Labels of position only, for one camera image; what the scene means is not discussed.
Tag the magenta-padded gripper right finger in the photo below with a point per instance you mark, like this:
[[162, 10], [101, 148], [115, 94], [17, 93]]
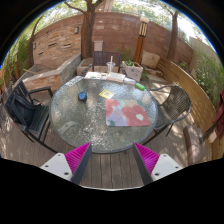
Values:
[[148, 160]]

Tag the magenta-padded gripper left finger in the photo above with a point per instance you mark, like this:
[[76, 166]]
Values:
[[76, 160]]

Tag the blue computer mouse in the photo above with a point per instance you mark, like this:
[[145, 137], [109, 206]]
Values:
[[82, 96]]

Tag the floral print mouse pad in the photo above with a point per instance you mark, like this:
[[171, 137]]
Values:
[[128, 113]]

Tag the dark wicker chair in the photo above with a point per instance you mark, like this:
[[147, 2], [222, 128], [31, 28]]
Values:
[[176, 103]]

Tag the black plastic chair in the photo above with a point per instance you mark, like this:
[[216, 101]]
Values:
[[23, 110]]

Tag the yellow card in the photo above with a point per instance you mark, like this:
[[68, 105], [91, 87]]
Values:
[[106, 94]]

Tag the green tube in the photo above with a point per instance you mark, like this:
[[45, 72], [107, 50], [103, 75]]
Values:
[[140, 86]]

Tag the white number plate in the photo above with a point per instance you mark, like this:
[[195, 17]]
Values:
[[74, 81]]

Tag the small striped booklet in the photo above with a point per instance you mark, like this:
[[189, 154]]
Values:
[[130, 81]]

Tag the curved wooden bench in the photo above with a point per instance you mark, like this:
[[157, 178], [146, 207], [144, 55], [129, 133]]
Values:
[[190, 90]]

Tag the brick garden counter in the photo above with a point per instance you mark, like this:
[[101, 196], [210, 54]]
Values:
[[50, 80]]

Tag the red cloth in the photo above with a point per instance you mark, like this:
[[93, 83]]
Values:
[[220, 113]]

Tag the colourful magazine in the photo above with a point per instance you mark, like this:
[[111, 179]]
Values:
[[95, 76]]

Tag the white open book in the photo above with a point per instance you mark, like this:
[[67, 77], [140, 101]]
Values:
[[116, 77]]

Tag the white planter box with plant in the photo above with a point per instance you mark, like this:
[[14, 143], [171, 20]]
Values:
[[133, 71]]

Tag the clear plastic cup with straw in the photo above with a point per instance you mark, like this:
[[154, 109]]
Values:
[[110, 67]]

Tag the beige stone slab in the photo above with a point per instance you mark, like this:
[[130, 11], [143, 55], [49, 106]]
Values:
[[150, 60]]

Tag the dark wooden slatted chair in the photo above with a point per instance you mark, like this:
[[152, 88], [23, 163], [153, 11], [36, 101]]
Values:
[[106, 58]]

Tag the slender tree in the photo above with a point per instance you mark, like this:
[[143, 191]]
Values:
[[173, 40]]

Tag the thick forked tree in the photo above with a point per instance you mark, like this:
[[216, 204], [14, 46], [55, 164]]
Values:
[[87, 33]]

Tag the white wall box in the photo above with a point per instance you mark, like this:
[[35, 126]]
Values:
[[98, 45]]

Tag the wooden lamp post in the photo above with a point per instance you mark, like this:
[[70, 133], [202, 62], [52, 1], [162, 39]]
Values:
[[141, 43]]

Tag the small wall lamp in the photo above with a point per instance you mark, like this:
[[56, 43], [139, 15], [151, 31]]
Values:
[[34, 45]]

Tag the black wall lamp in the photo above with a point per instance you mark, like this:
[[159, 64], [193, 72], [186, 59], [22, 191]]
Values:
[[76, 30]]

